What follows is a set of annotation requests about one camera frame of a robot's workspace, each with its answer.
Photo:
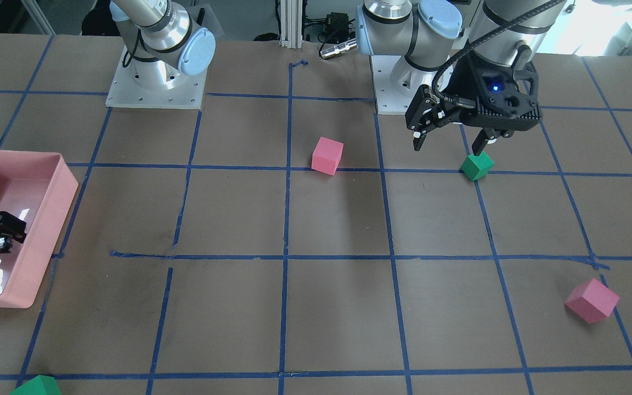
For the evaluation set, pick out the pink plastic bin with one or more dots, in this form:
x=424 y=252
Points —
x=36 y=193

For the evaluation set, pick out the pink foam cube centre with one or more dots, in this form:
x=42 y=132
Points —
x=327 y=156

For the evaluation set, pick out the pink foam cube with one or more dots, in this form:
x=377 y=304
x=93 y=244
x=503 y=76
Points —
x=592 y=301
x=327 y=156

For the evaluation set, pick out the aluminium frame post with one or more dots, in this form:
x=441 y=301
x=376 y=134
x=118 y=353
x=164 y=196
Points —
x=291 y=15

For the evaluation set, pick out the green foam cube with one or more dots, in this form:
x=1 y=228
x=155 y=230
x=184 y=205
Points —
x=39 y=385
x=475 y=167

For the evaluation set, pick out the green foam cube far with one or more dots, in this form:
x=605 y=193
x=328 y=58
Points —
x=39 y=385

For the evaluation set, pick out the green foam cube centre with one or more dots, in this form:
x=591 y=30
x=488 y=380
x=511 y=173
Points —
x=475 y=167

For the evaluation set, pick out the pink foam cube near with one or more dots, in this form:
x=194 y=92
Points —
x=592 y=301

